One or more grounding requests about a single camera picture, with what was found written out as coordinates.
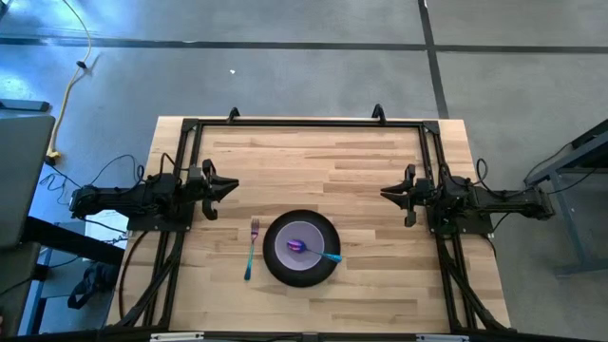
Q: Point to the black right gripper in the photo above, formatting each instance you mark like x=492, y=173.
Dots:
x=420, y=195

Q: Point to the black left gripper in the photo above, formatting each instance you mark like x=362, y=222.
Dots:
x=197, y=187

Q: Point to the iridescent fork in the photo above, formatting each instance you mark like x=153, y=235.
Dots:
x=252, y=252

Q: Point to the lavender bowl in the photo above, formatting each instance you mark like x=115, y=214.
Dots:
x=304, y=230

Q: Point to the iridescent spoon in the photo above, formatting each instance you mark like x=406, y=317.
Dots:
x=297, y=245

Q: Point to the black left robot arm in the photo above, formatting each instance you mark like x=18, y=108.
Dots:
x=123, y=197

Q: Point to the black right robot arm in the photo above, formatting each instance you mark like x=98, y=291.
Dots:
x=499, y=202

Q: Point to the black table clamp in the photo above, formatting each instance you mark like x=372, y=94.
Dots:
x=233, y=113
x=378, y=113

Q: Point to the white paper sheet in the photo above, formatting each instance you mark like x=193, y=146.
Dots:
x=107, y=233

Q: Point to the black round plate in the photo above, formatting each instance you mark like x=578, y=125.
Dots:
x=302, y=280

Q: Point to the black desk beam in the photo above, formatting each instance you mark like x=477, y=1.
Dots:
x=71, y=240

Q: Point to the grey metal cart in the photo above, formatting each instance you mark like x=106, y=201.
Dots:
x=572, y=233

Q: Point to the grey desk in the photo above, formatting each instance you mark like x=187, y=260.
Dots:
x=24, y=180

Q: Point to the dark flat panel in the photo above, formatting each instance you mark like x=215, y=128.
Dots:
x=24, y=105

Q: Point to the grey chair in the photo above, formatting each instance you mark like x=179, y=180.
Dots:
x=16, y=285

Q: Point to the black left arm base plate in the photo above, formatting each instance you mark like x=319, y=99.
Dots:
x=157, y=224

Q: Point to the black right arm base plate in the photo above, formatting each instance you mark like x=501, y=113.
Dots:
x=470, y=227

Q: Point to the black aluminium table frame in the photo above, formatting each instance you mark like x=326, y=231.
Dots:
x=309, y=123

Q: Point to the silver metal bracket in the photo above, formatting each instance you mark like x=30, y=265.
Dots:
x=176, y=336
x=442, y=338

